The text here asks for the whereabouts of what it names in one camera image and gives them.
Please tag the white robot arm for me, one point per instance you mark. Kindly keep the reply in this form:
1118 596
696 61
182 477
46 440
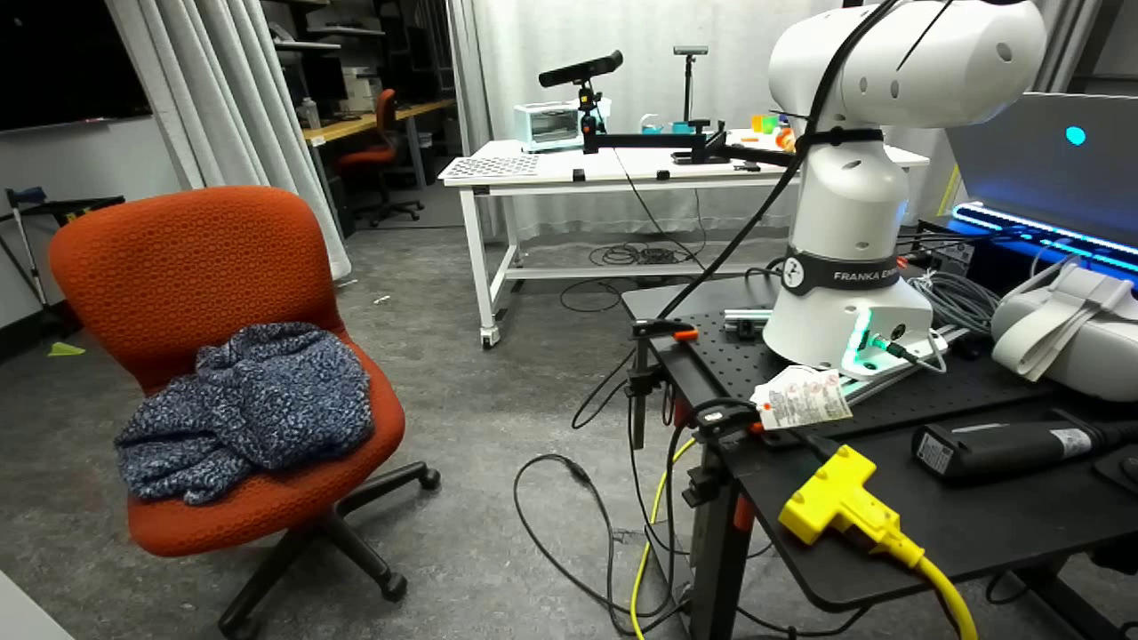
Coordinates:
851 73

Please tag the open laptop with blue screen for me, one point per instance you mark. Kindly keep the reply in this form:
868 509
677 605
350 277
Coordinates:
1057 169

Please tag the white lab table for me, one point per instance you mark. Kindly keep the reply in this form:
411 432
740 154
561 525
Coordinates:
505 174

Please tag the small teal white toy oven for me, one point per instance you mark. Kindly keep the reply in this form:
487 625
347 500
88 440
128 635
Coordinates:
549 131

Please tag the white crumpled packet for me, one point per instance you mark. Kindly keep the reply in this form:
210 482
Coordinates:
802 398

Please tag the distant orange chair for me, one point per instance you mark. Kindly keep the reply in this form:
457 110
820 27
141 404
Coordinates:
363 169

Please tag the blue knitted sweater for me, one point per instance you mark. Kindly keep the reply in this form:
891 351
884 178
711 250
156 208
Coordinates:
267 400

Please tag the black power brick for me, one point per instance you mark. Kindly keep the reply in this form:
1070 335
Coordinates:
972 453

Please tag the orange office chair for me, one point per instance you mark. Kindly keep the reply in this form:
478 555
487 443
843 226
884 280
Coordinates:
169 277

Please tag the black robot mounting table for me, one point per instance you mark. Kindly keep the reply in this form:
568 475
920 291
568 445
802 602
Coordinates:
1025 525

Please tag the white VR headset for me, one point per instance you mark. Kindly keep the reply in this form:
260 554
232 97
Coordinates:
1076 330

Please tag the black stereo camera on stand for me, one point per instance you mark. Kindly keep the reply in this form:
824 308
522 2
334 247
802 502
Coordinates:
588 97

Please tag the yellow power plug with cable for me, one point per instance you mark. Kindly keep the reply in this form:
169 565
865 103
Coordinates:
836 500

